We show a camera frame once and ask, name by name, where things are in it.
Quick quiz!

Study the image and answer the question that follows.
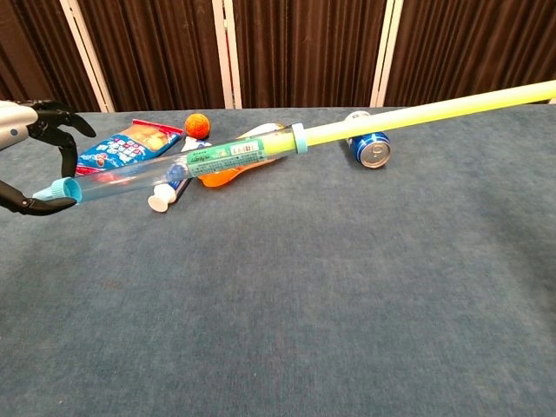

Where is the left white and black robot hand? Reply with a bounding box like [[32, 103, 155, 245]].
[[0, 99, 97, 217]]

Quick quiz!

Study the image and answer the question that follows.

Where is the syringe with yellow liquid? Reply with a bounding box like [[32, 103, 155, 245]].
[[32, 122, 309, 205]]

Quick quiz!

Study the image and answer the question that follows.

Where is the yellow and blue water pump toy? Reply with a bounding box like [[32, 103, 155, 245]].
[[167, 79, 556, 182]]

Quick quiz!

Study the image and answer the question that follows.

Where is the brown pleated curtain panel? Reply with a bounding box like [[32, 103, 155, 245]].
[[384, 0, 556, 108], [0, 0, 102, 114], [76, 0, 226, 112], [232, 0, 387, 109]]

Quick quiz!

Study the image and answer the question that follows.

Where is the blue and red snack bag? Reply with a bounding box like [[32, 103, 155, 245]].
[[76, 118, 185, 177]]

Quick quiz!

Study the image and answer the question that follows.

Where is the white and blue toothpaste tube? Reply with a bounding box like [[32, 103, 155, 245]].
[[147, 137, 213, 213]]

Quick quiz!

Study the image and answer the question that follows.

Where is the small orange ball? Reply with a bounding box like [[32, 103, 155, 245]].
[[184, 112, 212, 140]]

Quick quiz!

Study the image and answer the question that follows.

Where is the orange drink bottle black cap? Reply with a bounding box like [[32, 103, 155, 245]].
[[197, 123, 288, 189]]

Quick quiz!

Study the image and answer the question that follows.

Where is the blue-grey felt table cover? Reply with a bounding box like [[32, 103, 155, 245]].
[[0, 103, 556, 417]]

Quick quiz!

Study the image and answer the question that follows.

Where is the blue and white drink can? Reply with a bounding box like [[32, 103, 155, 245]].
[[345, 110, 392, 169]]

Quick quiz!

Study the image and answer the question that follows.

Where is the white screen frame post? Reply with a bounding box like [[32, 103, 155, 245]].
[[211, 0, 243, 109], [370, 0, 407, 108], [59, 0, 116, 113]]

